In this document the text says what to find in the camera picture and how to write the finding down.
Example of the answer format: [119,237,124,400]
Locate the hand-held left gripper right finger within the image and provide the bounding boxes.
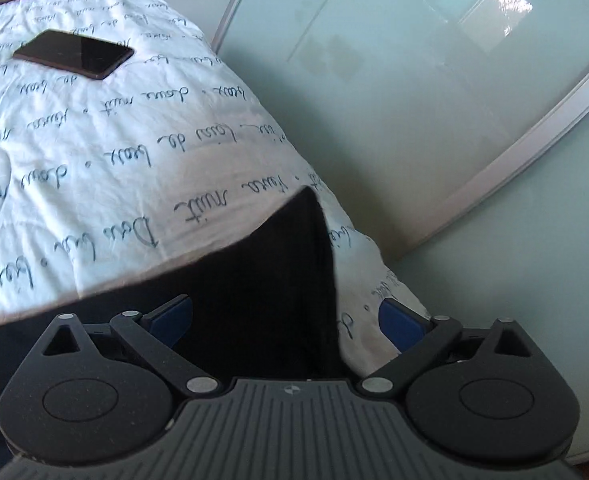
[359,298,531,397]

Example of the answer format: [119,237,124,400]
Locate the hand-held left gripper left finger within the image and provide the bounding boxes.
[38,296,221,397]

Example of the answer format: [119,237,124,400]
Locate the black pants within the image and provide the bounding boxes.
[0,186,348,461]

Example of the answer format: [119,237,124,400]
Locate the white script-printed bed sheet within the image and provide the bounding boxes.
[0,0,431,377]

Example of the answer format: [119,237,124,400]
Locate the frosted wardrobe sliding door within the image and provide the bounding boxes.
[159,0,589,467]

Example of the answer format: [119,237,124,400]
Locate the black smartphone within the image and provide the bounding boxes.
[13,29,136,81]

